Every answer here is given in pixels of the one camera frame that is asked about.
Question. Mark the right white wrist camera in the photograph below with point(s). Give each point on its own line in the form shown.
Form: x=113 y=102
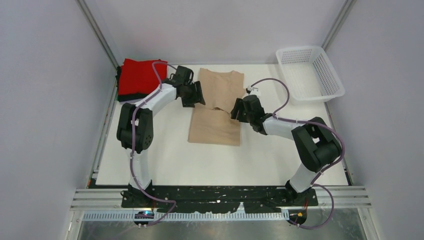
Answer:
x=250 y=90

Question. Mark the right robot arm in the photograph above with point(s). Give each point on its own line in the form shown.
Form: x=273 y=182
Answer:
x=317 y=144

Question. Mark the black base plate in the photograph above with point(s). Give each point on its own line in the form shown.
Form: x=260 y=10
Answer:
x=216 y=199

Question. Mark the beige t shirt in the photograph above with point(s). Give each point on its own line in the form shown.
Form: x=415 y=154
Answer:
x=211 y=123

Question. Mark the red folded t shirt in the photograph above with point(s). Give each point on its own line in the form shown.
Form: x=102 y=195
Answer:
x=141 y=76

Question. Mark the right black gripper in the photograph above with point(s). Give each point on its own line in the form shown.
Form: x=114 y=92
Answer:
x=239 y=105

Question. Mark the white plastic basket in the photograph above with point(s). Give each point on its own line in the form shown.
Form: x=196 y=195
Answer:
x=309 y=75

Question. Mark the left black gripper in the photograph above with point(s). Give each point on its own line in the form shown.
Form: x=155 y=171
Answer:
x=196 y=97

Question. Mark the aluminium frame rail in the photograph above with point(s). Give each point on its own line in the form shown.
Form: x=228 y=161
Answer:
x=345 y=197

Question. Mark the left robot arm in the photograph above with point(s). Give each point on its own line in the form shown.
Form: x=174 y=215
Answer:
x=135 y=130

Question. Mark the white slotted cable duct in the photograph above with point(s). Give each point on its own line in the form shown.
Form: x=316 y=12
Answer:
x=150 y=216

